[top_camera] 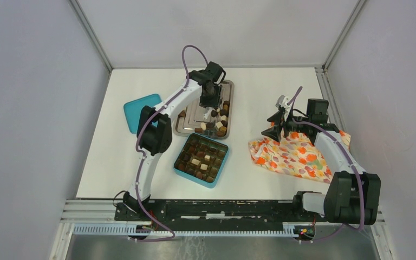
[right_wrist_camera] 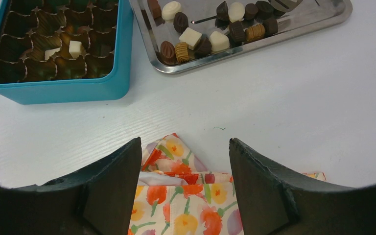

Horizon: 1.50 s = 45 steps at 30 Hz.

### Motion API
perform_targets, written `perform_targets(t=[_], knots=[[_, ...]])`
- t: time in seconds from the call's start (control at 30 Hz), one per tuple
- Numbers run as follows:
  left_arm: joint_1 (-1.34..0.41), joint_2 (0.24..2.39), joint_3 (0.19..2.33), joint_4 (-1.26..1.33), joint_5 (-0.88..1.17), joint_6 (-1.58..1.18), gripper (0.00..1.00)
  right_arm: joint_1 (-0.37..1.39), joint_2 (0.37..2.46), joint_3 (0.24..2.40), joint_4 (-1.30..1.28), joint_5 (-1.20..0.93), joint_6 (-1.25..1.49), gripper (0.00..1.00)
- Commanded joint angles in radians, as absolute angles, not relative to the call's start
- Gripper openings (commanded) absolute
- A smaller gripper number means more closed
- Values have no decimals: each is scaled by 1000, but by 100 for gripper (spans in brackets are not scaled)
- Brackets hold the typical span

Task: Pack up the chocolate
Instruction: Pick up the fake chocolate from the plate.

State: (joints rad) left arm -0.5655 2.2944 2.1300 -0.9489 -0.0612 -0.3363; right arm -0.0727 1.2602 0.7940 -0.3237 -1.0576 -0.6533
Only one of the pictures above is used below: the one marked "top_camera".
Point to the metal serving tongs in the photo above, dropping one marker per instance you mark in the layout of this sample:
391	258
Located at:
207	113

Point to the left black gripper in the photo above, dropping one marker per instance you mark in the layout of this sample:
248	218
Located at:
214	103

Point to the silver metal tray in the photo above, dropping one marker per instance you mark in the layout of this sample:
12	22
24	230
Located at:
226	93

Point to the floral cloth bag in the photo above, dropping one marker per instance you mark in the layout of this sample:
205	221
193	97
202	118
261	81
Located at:
293	156

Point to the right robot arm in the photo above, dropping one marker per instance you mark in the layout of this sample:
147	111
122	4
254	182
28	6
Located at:
353	194

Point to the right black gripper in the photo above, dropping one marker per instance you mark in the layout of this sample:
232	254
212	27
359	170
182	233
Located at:
273	132

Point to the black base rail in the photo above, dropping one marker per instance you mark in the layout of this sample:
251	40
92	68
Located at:
218	215

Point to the teal chocolate box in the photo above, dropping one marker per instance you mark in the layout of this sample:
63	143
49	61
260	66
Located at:
201	160

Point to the pile of assorted chocolates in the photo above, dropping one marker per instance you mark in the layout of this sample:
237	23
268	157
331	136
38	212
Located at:
191	120

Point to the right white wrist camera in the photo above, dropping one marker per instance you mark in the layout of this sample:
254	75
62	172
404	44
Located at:
284	102

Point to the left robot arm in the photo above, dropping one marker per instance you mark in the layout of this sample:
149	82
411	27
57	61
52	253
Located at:
154	134

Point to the teal box lid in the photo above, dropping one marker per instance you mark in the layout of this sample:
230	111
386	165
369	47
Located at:
132	110

